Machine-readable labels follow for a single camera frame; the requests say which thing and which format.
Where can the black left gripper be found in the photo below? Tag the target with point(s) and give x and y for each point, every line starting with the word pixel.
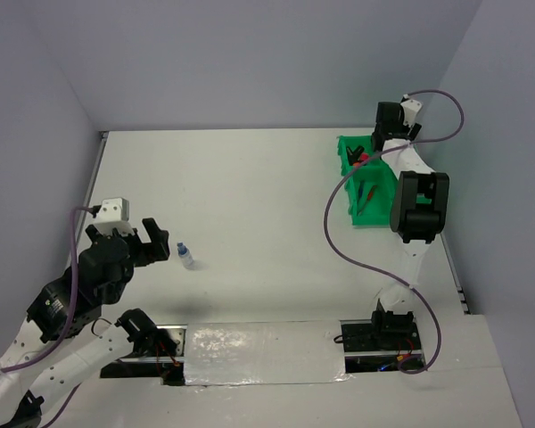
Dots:
pixel 158 249

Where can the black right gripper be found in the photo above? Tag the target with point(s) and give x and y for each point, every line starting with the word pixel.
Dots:
pixel 406 129

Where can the small clear glue bottle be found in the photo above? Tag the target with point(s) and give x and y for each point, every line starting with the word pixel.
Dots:
pixel 185 256

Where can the blue cap black highlighter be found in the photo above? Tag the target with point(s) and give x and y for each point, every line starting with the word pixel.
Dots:
pixel 354 153

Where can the blue ballpoint pen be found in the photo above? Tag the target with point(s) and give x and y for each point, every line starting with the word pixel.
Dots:
pixel 361 192

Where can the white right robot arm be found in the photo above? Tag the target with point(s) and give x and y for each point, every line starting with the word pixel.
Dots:
pixel 418 211

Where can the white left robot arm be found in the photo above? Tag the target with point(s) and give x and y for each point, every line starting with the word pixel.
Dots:
pixel 31 376

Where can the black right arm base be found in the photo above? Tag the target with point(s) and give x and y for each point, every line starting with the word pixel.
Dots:
pixel 385 343

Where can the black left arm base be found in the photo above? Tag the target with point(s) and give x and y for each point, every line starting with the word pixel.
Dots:
pixel 164 362

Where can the green compartment organizer tray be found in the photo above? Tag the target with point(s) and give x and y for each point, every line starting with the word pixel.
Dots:
pixel 383 172

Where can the silver tape sheet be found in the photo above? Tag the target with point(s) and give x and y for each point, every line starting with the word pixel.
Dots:
pixel 236 354

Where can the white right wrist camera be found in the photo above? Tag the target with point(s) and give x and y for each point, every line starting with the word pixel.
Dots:
pixel 410 108

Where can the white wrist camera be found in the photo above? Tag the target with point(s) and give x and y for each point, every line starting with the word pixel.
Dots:
pixel 410 108
pixel 113 215

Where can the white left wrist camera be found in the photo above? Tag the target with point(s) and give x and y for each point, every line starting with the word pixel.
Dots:
pixel 113 215

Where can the left aluminium table rail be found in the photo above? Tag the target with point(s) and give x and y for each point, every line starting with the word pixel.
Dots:
pixel 77 224

